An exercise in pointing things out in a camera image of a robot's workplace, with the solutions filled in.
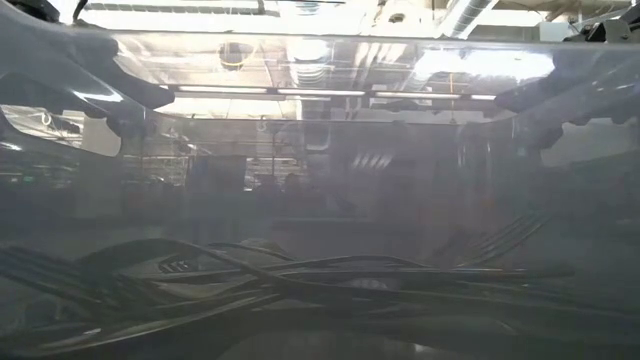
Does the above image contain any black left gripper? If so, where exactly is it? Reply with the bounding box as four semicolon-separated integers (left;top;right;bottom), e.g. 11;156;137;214
54;29;175;137

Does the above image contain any ribbed ventilation duct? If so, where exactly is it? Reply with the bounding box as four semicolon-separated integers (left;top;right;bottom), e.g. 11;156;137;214
288;62;331;89

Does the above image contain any white ceiling duct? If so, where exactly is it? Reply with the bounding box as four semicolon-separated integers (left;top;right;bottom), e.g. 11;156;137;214
437;0;499;40

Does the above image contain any clear plastic bin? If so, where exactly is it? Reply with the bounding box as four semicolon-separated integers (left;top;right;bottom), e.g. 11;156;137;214
0;0;640;360

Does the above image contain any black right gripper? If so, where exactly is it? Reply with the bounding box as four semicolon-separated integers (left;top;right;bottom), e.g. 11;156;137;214
494;49;616;149

